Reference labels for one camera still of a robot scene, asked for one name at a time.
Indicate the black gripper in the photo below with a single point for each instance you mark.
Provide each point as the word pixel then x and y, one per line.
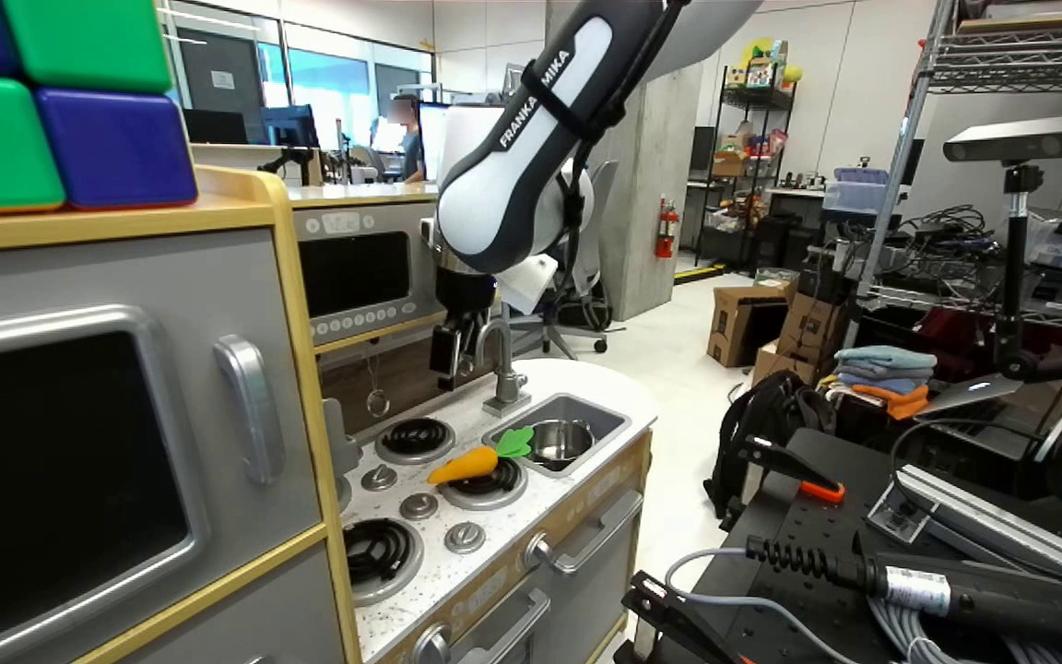
pixel 464 296

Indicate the orange carrot plush toy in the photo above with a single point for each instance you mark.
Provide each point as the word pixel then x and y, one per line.
pixel 463 467

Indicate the white black Franka robot arm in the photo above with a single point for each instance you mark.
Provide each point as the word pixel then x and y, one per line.
pixel 517 160

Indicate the grey toy faucet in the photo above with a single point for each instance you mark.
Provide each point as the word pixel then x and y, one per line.
pixel 502 371

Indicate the small silver metal pot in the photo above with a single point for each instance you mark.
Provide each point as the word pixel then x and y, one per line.
pixel 561 441

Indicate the grey toy sink basin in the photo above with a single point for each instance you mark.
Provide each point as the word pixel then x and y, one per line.
pixel 599 416

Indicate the grey toy microwave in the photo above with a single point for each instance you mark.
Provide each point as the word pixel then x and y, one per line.
pixel 366 271

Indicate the grey toy stove knob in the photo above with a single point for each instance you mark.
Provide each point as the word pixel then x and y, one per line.
pixel 419 508
pixel 463 535
pixel 376 479

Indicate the silver toy front knob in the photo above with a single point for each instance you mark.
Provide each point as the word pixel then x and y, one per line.
pixel 430 649

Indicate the grey toy kitchen play set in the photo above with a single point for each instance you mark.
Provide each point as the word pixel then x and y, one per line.
pixel 126 283

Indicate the black office chair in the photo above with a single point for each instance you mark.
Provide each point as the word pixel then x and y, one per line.
pixel 580 328

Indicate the red fire extinguisher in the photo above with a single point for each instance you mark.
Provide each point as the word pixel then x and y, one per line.
pixel 666 232

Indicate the white computer monitor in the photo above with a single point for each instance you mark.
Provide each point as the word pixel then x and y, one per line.
pixel 451 131

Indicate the person at desk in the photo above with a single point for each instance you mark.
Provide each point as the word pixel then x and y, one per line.
pixel 406 133

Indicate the dark computer monitor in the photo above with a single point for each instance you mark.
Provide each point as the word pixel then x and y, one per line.
pixel 293 126

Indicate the small cardboard box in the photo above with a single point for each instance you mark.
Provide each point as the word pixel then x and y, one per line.
pixel 774 368

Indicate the black bar clamp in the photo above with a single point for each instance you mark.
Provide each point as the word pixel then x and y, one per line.
pixel 679 615

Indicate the black perforated breadboard table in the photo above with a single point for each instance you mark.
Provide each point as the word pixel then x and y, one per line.
pixel 856 463

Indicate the folded blue cloth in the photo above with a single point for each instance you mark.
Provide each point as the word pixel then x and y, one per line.
pixel 886 363

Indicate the orange flat item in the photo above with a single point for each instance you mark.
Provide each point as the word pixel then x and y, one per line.
pixel 892 401

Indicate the blue plastic bin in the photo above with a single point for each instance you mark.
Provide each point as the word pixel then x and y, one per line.
pixel 859 190

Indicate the metal stair ladder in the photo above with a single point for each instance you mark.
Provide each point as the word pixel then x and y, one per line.
pixel 903 151

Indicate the grey laptop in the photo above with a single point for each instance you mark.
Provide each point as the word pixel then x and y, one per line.
pixel 967 397

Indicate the aluminium extrusion bar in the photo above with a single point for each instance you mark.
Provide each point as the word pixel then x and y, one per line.
pixel 998 528

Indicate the black stereo camera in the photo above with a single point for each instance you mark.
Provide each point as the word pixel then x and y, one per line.
pixel 1023 137

